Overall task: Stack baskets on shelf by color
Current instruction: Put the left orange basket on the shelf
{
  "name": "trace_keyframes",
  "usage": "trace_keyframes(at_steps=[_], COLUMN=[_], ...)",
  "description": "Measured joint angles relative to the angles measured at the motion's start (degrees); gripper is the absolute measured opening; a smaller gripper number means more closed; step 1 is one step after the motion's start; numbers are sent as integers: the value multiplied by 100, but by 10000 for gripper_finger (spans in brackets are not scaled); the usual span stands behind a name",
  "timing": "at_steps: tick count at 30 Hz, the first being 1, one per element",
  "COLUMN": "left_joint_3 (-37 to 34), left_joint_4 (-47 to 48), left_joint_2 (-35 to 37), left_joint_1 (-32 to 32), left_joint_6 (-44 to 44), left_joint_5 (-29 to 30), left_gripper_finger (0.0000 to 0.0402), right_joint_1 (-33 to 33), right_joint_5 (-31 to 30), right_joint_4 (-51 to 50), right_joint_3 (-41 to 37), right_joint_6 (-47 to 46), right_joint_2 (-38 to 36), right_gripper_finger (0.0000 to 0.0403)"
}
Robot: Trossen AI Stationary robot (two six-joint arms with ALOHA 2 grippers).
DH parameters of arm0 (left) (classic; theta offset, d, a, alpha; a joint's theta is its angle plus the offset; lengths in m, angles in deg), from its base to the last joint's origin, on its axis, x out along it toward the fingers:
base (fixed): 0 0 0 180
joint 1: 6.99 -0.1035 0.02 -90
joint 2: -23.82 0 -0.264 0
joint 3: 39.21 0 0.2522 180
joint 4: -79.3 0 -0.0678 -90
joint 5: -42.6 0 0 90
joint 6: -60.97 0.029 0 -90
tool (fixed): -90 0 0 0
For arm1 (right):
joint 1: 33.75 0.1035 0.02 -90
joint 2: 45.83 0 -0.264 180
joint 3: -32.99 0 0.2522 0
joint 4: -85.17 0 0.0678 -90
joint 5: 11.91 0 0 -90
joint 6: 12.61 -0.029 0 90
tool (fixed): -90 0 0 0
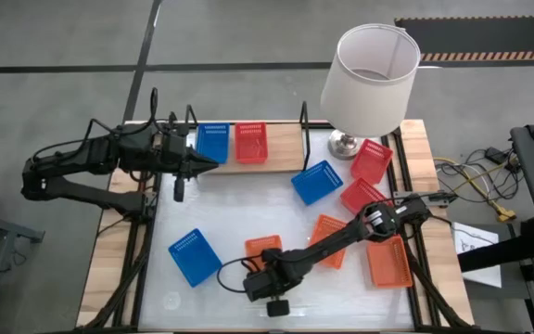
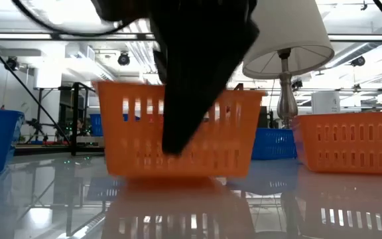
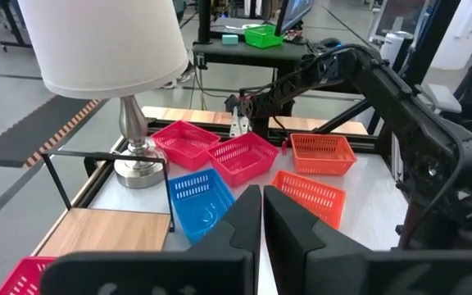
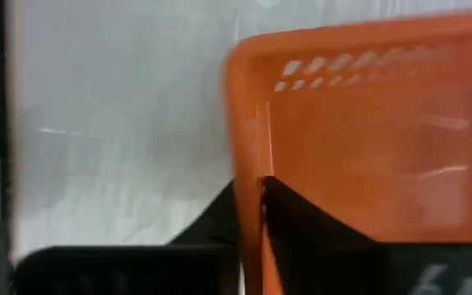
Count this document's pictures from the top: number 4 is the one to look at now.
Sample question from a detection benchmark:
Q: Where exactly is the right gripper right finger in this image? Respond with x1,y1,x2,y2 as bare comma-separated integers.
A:
261,175,472,295

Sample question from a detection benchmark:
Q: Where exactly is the orange slotted plastic basket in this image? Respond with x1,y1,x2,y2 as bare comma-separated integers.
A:
221,11,472,295

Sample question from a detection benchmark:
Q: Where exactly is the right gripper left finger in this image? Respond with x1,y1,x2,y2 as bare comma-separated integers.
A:
13,179,240,295

